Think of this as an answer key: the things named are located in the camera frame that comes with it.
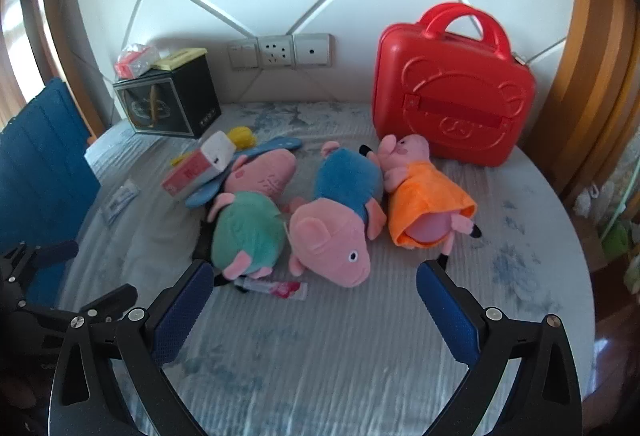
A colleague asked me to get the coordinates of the blue plastic crate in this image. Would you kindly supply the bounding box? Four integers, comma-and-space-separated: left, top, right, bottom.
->
0, 76, 103, 312

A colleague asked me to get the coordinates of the white bag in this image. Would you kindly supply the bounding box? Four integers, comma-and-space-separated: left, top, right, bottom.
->
572, 181, 616, 217

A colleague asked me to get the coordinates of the red hard-shell suitcase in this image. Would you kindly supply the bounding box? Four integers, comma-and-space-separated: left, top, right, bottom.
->
372, 1, 538, 168

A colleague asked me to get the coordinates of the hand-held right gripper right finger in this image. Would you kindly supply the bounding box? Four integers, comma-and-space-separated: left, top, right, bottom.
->
416, 259, 584, 436

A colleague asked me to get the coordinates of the light blue boomerang toy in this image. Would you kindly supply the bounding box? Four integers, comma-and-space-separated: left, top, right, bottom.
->
185, 136, 303, 209

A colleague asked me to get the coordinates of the blue-dressed pig plush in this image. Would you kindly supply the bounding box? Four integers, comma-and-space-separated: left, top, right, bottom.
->
289, 141, 388, 288

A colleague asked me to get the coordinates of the white single-hole wall outlet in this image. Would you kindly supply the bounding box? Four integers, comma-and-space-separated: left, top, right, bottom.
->
293, 33, 333, 67

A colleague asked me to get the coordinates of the wooden headboard frame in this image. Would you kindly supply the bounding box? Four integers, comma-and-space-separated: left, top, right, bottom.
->
20, 0, 640, 217

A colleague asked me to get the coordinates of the white wall switch panel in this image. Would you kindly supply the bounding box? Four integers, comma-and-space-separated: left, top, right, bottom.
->
227, 39, 261, 70

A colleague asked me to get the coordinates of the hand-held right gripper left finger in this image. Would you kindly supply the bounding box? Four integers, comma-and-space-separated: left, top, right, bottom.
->
47, 260, 216, 436

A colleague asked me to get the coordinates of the orange-dressed pig plush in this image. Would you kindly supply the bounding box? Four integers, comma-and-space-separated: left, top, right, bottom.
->
360, 133, 485, 253

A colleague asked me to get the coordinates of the green bag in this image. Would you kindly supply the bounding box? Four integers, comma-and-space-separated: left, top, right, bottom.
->
602, 221, 633, 257

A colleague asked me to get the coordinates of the pink and white carton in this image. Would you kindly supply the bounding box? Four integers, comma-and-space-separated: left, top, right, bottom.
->
161, 130, 236, 202

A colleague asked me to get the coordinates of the pink and white tube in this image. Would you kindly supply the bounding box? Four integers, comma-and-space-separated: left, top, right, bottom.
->
234, 279, 308, 302

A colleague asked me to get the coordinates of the small yellow toy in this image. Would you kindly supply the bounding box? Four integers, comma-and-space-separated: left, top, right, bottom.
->
227, 126, 258, 152

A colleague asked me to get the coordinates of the red tissue pack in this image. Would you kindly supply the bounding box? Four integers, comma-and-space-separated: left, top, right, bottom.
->
114, 44, 157, 80

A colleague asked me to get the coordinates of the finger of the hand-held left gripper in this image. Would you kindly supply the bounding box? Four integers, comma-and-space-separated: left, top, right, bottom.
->
22, 240, 81, 277
22, 283, 139, 343

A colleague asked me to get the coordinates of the white wall socket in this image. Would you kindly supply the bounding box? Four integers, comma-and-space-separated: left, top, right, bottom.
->
257, 35, 296, 68

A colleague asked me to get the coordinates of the yellow flat box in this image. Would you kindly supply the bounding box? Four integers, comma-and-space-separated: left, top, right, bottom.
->
150, 47, 208, 72

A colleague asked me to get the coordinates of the black gift box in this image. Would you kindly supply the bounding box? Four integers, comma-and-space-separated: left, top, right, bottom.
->
112, 54, 222, 139

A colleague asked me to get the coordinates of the white wet wipes packet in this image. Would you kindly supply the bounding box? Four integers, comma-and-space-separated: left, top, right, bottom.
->
101, 180, 140, 228

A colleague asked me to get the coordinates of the green-dressed pig plush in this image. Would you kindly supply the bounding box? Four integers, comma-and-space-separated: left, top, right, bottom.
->
207, 149, 299, 282

